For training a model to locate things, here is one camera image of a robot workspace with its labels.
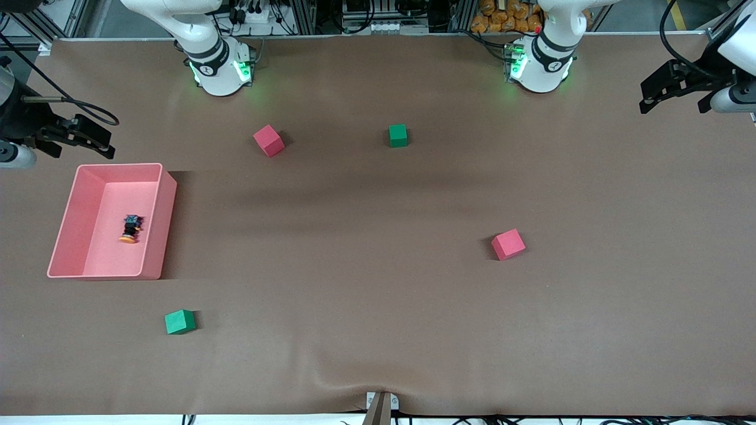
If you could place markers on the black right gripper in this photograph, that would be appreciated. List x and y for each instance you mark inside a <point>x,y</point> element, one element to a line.
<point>19,121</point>

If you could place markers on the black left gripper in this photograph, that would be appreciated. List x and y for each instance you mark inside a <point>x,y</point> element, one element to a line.
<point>699,75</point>

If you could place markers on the orange push button switch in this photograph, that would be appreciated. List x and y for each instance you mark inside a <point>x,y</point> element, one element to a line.
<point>130,229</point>

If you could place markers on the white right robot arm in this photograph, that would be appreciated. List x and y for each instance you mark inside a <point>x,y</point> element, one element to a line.
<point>218,77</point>

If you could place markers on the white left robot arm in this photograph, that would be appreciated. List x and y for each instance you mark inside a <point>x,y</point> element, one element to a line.
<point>540,74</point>

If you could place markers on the pink plastic bin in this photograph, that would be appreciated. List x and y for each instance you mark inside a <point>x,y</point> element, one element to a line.
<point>118,189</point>

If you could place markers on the pink foam cube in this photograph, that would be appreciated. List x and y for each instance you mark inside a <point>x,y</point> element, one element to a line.
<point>269,140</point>
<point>508,244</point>

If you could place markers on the orange snack bag pile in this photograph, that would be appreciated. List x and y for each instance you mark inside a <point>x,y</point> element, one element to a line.
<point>502,18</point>

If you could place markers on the green foam cube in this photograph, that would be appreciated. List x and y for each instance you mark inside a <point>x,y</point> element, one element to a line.
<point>398,135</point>
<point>179,321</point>

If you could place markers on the white power strip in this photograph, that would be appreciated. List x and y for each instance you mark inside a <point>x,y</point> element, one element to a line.
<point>254,16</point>

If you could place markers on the white terminal strip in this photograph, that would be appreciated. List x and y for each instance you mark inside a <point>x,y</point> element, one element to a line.
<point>398,27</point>

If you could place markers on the brown table mat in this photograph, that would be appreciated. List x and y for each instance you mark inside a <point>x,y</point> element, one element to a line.
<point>378,307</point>

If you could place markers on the metal table edge bracket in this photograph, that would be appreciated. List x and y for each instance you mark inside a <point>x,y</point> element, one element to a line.
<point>382,404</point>

